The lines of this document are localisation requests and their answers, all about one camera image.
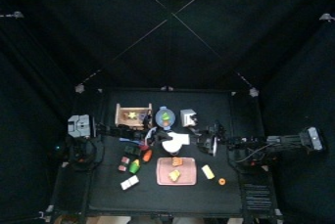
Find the white cable loop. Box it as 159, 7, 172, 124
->
143, 125, 159, 146

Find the yellow toy food piece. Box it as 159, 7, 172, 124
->
167, 169, 182, 183

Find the white toy cleaver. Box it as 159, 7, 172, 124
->
172, 132, 192, 147

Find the blue round plate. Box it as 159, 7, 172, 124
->
154, 106, 177, 129

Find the dark green toy block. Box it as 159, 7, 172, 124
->
123, 145, 142, 157

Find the blue toy piece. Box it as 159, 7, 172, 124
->
119, 138, 145, 146

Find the white round cup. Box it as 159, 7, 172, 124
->
161, 139, 182, 156

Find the white toy box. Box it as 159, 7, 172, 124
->
119, 174, 141, 191

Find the green yellow toy corn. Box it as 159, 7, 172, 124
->
129, 158, 141, 175

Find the wooden crate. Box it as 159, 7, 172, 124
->
114, 103, 154, 130

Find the yellow toy butter block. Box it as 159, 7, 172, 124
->
200, 164, 216, 180

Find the grey cable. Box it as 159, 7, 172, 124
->
234, 142, 273, 163

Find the pink cutting board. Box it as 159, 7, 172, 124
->
155, 157, 198, 187

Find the grey white toy appliance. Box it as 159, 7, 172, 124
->
180, 109, 198, 128

